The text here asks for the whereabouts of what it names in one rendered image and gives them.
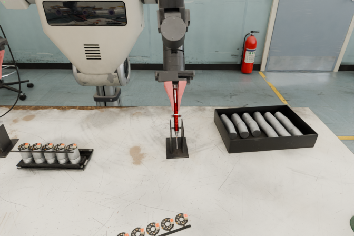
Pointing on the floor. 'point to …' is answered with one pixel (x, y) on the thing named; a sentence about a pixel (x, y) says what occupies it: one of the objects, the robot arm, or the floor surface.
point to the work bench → (170, 177)
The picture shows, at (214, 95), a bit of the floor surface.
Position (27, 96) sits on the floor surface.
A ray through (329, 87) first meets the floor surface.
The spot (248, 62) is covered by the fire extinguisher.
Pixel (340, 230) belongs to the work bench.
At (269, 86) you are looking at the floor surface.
